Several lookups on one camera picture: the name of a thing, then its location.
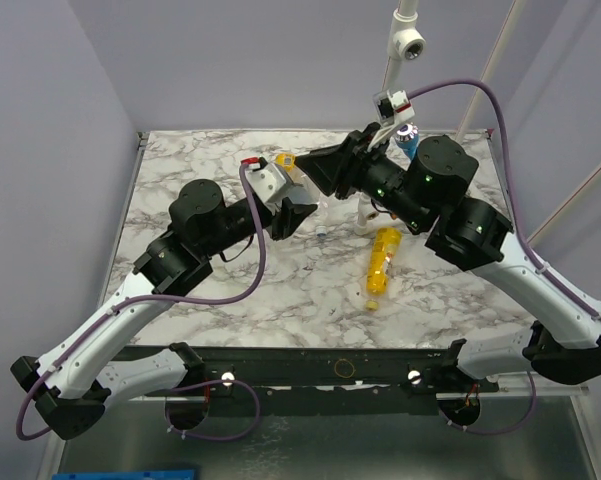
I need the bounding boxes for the clear bottle blue label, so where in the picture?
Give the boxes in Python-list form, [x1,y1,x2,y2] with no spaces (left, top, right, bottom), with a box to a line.
[284,170,328,210]

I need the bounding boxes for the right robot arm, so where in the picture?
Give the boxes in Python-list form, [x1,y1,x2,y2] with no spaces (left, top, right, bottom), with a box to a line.
[295,124,601,392]

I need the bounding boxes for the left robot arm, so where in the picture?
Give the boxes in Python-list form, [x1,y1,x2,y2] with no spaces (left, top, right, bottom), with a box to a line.
[10,179,317,441]

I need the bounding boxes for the yellow bottle at back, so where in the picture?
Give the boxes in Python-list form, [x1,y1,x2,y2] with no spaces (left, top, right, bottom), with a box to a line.
[275,152,304,183]

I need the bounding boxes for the yellow bottle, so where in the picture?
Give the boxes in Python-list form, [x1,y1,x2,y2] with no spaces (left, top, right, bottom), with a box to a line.
[275,152,304,183]
[365,227,402,311]

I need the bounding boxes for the small clear bottle white cap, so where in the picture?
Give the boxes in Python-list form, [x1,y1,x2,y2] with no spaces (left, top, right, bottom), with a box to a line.
[315,224,329,239]

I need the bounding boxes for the yellow bottle near centre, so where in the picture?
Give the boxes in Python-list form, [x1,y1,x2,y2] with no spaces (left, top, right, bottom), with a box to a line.
[365,227,402,311]

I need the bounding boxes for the blue plastic faucet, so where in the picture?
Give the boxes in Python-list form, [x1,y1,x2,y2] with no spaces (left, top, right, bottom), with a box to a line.
[394,123,419,160]

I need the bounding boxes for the blue tray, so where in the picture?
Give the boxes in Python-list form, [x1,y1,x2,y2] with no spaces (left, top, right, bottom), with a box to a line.
[51,469,199,480]

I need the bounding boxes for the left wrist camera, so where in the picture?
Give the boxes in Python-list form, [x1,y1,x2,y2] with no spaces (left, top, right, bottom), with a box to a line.
[241,157,293,205]

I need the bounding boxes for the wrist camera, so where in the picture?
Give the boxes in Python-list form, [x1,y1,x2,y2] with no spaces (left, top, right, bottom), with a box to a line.
[369,90,415,149]
[241,157,293,205]

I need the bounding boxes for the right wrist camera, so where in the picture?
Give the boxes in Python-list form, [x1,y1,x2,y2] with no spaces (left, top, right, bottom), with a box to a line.
[369,90,415,149]

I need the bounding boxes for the white PVC pipe frame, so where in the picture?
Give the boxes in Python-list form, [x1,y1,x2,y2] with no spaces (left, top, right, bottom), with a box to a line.
[382,0,601,245]

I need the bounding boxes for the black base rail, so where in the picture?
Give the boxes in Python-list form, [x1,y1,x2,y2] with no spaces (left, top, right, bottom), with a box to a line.
[109,344,501,416]

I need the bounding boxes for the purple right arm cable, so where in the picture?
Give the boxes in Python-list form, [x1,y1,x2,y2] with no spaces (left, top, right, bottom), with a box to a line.
[404,78,601,435]

